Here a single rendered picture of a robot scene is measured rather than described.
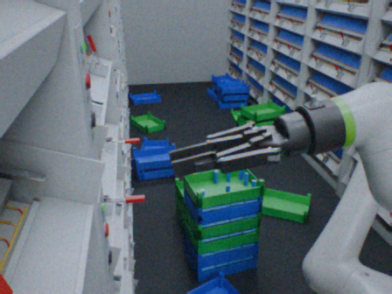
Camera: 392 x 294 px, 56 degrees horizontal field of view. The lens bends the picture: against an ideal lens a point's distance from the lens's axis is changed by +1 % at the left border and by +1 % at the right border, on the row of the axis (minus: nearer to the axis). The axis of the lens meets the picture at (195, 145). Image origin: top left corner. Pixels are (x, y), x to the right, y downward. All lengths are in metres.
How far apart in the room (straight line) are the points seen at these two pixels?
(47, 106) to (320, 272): 0.89
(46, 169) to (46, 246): 0.08
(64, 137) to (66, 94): 0.04
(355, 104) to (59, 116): 0.49
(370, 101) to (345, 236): 0.51
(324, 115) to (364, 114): 0.07
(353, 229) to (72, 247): 0.88
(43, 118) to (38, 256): 0.12
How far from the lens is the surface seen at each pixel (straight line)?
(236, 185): 1.70
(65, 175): 0.38
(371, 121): 0.68
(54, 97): 0.36
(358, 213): 1.11
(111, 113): 1.10
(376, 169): 0.70
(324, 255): 1.11
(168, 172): 2.55
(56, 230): 0.36
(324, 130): 0.65
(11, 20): 0.24
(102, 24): 1.04
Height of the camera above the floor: 1.28
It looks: 25 degrees down
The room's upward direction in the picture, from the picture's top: straight up
